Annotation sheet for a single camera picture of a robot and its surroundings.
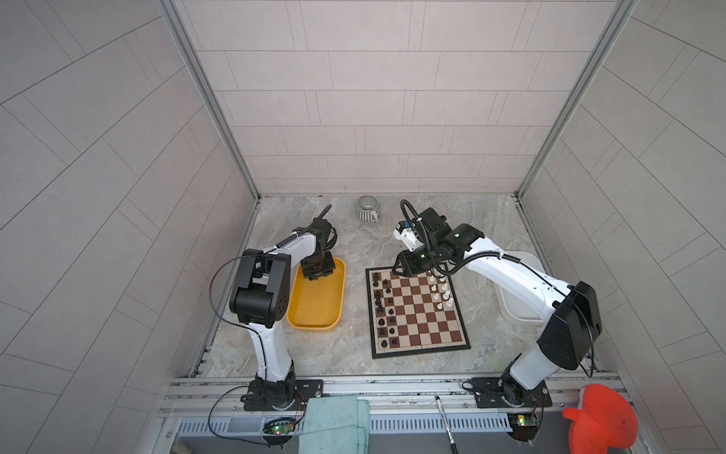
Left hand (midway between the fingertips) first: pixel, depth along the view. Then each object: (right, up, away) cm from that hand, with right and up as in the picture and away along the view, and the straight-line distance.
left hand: (331, 268), depth 96 cm
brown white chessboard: (+27, -11, -14) cm, 32 cm away
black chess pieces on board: (+18, -11, -12) cm, 25 cm away
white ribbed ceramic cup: (+12, +21, +8) cm, 26 cm away
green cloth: (+6, -32, -30) cm, 44 cm away
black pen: (+33, -34, -31) cm, 57 cm away
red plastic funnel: (+68, -29, -32) cm, 81 cm away
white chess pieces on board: (+37, -7, -10) cm, 39 cm away
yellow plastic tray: (-3, -9, -9) cm, 14 cm away
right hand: (+21, +3, -19) cm, 29 cm away
